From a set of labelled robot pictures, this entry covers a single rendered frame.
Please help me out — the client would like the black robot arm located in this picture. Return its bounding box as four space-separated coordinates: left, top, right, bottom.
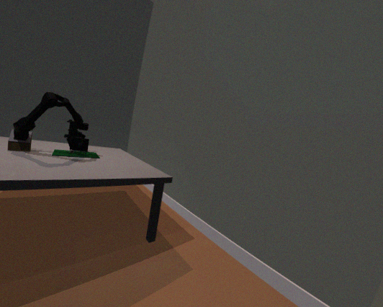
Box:
13 92 88 141

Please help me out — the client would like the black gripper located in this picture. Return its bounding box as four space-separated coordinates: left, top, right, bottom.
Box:
64 128 81 148

